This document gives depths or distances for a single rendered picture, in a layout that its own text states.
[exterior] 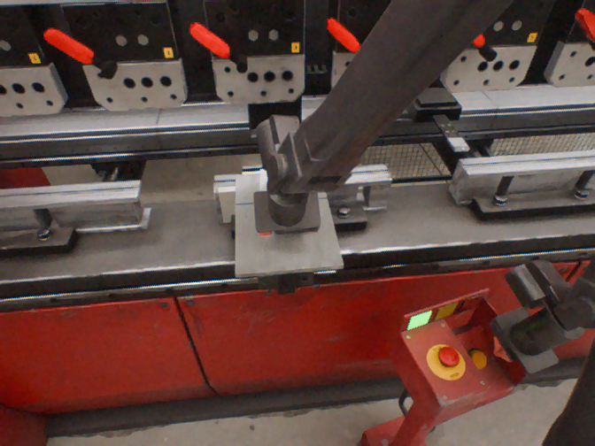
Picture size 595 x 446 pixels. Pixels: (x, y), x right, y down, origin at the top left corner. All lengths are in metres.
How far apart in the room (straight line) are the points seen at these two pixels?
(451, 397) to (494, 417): 0.93
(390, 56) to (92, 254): 0.77
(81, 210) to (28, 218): 0.11
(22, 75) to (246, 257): 0.45
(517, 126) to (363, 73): 0.98
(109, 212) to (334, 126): 0.66
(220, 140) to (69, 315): 0.55
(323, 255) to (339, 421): 1.01
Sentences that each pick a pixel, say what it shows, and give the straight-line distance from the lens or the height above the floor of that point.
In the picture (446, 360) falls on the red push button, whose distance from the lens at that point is 0.83.
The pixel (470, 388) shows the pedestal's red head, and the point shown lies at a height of 0.78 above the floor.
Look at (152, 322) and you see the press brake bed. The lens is 1.03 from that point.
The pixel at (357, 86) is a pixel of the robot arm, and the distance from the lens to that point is 0.35.
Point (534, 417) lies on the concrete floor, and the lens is 1.82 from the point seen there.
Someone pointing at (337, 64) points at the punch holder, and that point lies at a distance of 0.71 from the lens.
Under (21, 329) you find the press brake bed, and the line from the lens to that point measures 1.13.
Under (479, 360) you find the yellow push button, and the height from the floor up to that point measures 0.73.
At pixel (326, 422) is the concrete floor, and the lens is 1.60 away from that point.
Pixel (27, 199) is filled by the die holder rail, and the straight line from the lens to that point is 0.99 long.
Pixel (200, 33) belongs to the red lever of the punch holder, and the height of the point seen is 1.31.
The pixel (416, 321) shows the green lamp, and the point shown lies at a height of 0.81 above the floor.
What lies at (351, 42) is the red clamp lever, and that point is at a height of 1.29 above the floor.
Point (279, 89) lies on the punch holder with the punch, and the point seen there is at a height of 1.20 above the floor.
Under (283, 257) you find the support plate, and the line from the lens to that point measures 0.67.
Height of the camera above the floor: 1.51
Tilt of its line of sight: 45 degrees down
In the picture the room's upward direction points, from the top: straight up
